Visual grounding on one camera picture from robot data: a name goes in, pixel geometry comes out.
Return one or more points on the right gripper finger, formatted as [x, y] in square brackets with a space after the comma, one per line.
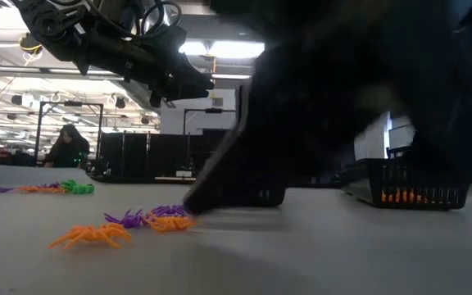
[219, 157]
[256, 155]

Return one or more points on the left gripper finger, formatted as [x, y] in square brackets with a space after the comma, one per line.
[189, 69]
[187, 91]

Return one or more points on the orange plastic spider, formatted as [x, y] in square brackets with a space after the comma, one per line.
[418, 198]
[170, 223]
[389, 197]
[41, 190]
[92, 234]

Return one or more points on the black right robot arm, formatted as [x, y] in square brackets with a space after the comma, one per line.
[457, 102]

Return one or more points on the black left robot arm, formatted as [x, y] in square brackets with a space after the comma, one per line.
[39, 20]

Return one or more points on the green plastic Halloween toy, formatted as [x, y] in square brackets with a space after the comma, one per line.
[82, 189]

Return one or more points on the whiteboard on stand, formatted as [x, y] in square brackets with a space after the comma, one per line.
[400, 137]

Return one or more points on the long ceiling light bar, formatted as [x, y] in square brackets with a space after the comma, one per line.
[6, 68]

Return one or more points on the person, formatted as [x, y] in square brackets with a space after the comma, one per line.
[68, 151]

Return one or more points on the grey table mat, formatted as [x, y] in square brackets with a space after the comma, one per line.
[342, 254]

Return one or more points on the grey wall vent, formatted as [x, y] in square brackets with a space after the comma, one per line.
[217, 102]

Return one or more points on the black gantry frame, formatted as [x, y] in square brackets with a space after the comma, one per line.
[213, 110]
[72, 103]

